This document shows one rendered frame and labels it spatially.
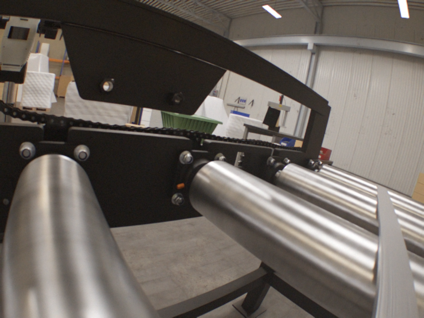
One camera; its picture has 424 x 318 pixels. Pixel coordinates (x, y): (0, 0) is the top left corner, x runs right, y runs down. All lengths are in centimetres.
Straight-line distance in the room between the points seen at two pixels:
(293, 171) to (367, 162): 984
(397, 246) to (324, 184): 35
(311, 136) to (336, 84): 1053
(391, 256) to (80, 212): 29
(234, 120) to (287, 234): 692
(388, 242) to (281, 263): 14
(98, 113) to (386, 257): 371
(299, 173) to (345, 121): 1025
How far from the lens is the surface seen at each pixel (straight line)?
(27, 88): 849
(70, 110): 390
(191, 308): 86
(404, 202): 85
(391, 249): 27
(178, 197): 46
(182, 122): 290
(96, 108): 373
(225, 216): 35
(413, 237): 56
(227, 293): 95
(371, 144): 1045
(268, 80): 60
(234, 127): 716
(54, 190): 22
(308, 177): 61
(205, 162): 46
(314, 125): 90
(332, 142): 1089
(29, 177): 27
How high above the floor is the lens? 101
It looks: 12 degrees down
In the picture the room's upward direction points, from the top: 13 degrees clockwise
